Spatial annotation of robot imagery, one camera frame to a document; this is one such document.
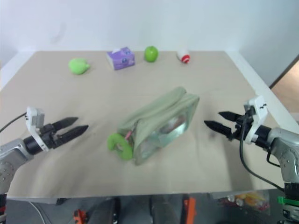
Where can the beige table cloth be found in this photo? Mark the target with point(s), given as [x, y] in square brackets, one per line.
[140, 105]

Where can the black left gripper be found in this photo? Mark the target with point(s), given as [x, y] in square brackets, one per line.
[48, 136]

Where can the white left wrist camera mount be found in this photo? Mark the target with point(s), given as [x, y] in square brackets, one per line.
[34, 120]

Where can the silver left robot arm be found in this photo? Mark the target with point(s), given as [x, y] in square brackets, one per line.
[14, 150]

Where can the purple tissue box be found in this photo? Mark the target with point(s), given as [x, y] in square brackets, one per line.
[121, 58]

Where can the green transparent pouch bag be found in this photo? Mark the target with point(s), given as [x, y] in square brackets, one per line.
[161, 123]

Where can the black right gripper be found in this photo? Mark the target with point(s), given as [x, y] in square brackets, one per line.
[240, 127]

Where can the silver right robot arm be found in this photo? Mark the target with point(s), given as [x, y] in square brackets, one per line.
[280, 149]

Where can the clear bag of colourful items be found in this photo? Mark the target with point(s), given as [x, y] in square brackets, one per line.
[243, 200]

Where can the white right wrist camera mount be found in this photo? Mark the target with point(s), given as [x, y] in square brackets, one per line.
[257, 114]

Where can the green plush toy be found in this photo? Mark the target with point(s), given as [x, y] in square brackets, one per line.
[78, 66]

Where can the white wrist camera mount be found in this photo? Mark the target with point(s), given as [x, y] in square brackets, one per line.
[34, 120]
[257, 114]

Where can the green apple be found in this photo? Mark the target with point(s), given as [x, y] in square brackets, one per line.
[151, 53]

